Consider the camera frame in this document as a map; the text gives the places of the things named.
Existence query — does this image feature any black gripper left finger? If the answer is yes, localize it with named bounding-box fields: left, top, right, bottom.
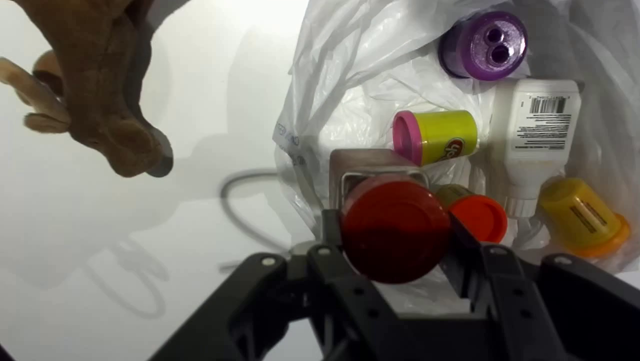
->
left=148, top=209, right=428, bottom=361

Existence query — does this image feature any white squeeze bottle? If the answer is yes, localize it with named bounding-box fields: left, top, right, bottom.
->
left=487, top=76, right=585, bottom=221

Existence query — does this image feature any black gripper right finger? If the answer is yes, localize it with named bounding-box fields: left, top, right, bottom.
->
left=440, top=227, right=640, bottom=361

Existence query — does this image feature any yellow toy bottle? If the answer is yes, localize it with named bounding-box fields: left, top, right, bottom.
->
left=536, top=175, right=632, bottom=262

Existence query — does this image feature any brown plush dog toy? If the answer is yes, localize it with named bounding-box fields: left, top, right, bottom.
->
left=0, top=0, right=178, bottom=180

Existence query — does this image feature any orange-lid yellow play dough tub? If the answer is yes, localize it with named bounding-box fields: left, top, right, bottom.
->
left=434, top=184, right=510, bottom=246

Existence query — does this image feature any white plastic bag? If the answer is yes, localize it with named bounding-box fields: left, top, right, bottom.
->
left=272, top=0, right=640, bottom=276

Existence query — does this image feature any red-lid brown jar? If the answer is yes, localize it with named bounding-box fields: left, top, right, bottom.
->
left=327, top=146, right=455, bottom=287

